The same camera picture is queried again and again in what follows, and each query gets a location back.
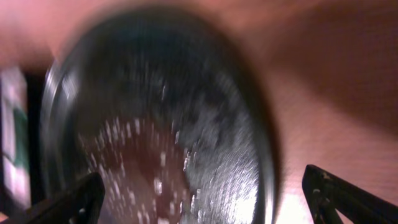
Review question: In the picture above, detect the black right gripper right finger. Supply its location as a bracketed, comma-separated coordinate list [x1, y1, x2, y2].
[302, 164, 397, 224]

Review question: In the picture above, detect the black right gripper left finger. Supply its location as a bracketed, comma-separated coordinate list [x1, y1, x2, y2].
[1, 172, 105, 224]

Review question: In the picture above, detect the black round serving tray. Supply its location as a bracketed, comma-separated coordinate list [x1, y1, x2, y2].
[40, 5, 276, 223]

